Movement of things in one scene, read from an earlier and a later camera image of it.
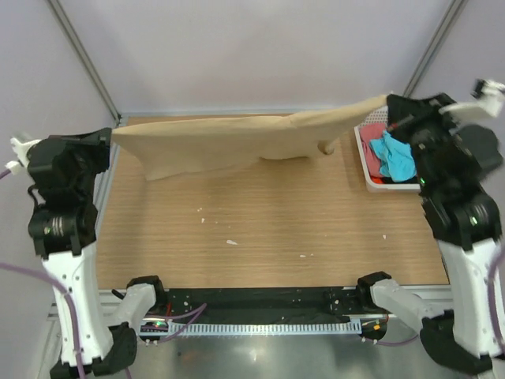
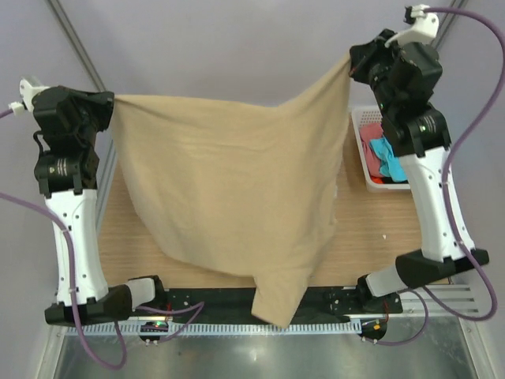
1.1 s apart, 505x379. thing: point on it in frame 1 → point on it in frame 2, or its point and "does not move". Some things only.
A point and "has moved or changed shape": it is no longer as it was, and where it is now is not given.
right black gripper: [413, 114] → [361, 63]
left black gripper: [84, 143] → [102, 109]
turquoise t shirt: [394, 158] does not move
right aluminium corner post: [447, 25] does not move
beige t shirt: [167, 148] has moved or changed shape
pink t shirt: [368, 133] does not move
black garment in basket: [389, 180] does not move
